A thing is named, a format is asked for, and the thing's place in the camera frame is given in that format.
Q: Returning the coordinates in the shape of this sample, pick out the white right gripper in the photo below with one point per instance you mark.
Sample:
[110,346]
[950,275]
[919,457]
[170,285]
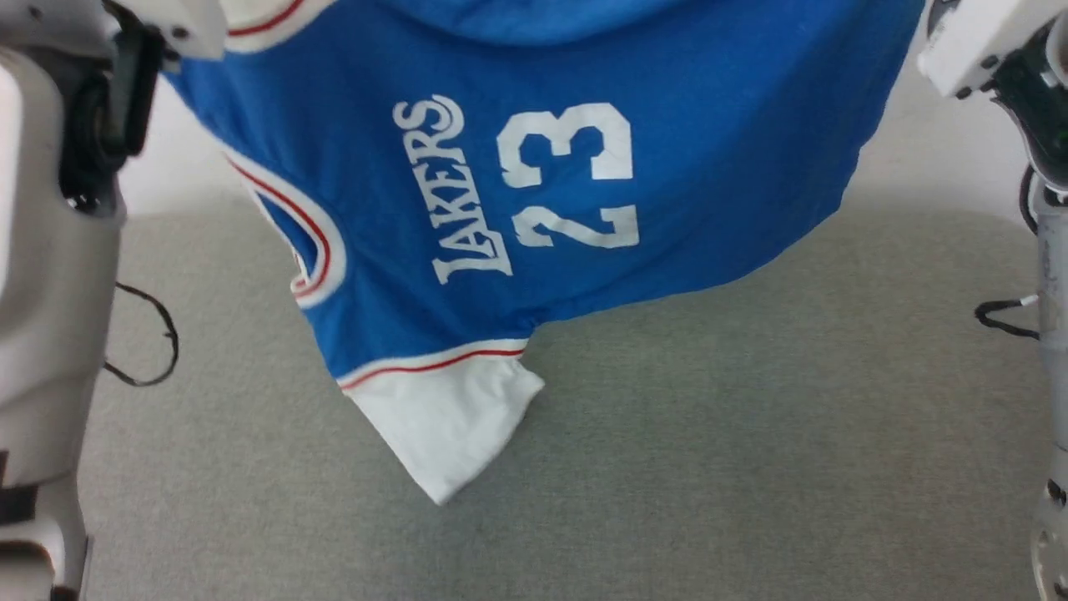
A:
[984,37]

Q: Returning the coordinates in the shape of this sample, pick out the blue white Lakers jersey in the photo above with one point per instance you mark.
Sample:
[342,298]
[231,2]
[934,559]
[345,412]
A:
[567,167]

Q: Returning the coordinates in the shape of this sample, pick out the grey fabric sofa seat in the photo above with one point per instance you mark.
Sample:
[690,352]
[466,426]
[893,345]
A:
[667,467]

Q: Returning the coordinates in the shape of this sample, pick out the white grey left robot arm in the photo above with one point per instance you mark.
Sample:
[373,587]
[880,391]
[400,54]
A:
[50,292]

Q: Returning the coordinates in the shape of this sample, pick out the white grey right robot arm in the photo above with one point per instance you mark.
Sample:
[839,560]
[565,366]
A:
[1053,334]

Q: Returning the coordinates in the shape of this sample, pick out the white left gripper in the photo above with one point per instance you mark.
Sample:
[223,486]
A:
[179,23]

